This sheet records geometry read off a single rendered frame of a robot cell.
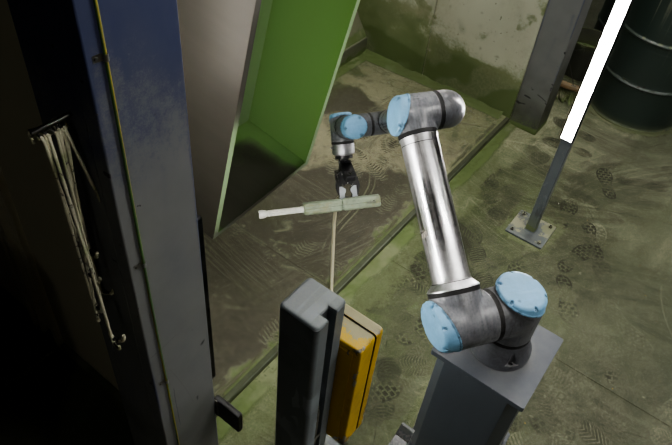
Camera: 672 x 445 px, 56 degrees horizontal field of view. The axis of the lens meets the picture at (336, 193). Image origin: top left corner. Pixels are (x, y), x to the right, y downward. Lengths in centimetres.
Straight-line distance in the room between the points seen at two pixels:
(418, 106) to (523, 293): 60
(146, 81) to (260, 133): 181
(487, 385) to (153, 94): 130
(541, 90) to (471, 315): 236
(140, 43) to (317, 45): 147
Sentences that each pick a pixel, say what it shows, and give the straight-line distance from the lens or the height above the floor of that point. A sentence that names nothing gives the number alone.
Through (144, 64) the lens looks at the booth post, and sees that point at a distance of 106.
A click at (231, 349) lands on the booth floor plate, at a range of 264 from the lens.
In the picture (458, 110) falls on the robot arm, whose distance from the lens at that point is 189.
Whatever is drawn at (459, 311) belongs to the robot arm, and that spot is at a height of 90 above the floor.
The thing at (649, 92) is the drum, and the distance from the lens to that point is 427.
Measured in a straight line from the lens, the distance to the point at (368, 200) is 249.
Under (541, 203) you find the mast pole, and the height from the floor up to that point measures 21.
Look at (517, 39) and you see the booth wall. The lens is 386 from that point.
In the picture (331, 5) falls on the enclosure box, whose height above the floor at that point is 122.
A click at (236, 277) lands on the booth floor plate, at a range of 286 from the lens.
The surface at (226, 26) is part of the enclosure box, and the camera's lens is 182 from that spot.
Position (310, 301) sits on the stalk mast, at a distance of 76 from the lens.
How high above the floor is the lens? 224
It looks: 42 degrees down
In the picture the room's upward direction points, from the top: 6 degrees clockwise
